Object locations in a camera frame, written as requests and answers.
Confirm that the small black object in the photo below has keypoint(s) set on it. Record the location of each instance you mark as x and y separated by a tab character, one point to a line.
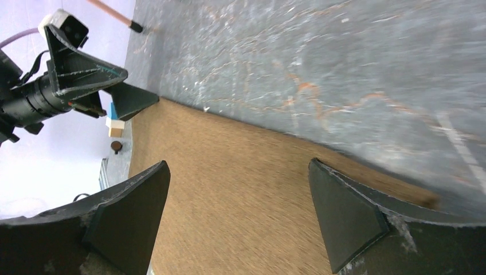
116	146

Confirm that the pink music stand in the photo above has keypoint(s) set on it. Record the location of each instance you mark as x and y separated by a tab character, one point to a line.
134	26

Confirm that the brown cloth napkin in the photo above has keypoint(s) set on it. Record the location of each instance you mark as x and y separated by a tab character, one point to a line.
239	199

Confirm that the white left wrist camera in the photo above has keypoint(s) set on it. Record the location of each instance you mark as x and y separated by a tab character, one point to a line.
75	31

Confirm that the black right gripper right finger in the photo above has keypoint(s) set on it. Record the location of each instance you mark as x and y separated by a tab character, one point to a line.
366	231

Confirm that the aluminium frame rail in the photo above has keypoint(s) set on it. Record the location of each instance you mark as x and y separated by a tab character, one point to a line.
103	175

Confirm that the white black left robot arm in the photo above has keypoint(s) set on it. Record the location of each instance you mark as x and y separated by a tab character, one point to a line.
9	67

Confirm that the blue white wooden block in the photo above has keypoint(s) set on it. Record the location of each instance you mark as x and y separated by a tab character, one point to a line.
114	124

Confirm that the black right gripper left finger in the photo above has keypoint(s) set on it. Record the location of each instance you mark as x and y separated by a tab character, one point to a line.
110	232

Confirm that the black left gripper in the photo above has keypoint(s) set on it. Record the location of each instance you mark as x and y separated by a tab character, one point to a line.
72	83

